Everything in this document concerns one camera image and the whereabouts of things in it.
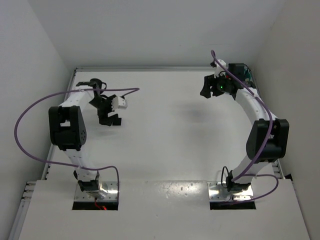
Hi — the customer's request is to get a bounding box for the black square lego plate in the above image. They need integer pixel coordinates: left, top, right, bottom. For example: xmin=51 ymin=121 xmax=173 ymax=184
xmin=111 ymin=117 xmax=122 ymax=126

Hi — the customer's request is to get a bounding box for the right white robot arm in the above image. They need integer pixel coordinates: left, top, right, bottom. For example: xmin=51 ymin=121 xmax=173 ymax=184
xmin=200 ymin=59 xmax=290 ymax=192

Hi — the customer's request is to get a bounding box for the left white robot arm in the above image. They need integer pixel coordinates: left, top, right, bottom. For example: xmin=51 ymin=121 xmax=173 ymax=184
xmin=48 ymin=78 xmax=128 ymax=200

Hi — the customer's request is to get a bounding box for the teal divided round container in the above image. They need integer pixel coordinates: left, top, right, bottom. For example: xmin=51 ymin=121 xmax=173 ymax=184
xmin=244 ymin=66 xmax=252 ymax=82

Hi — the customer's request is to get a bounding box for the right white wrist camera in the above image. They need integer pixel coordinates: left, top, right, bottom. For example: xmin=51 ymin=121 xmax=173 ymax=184
xmin=214 ymin=59 xmax=227 ymax=78

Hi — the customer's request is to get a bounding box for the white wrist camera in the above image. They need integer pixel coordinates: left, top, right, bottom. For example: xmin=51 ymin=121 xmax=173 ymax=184
xmin=214 ymin=59 xmax=227 ymax=78
xmin=111 ymin=96 xmax=128 ymax=111

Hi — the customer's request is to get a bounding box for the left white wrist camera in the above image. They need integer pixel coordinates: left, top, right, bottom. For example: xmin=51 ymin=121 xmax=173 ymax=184
xmin=111 ymin=96 xmax=128 ymax=111

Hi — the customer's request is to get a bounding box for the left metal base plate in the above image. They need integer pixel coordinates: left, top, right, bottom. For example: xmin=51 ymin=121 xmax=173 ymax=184
xmin=73 ymin=181 xmax=118 ymax=203

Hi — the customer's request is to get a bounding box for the metal base plate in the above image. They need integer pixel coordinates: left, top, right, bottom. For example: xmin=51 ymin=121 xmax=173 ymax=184
xmin=207 ymin=181 xmax=254 ymax=203
xmin=73 ymin=181 xmax=118 ymax=203

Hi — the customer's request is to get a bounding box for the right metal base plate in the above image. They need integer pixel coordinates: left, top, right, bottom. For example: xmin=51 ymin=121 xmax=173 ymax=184
xmin=207 ymin=181 xmax=254 ymax=203

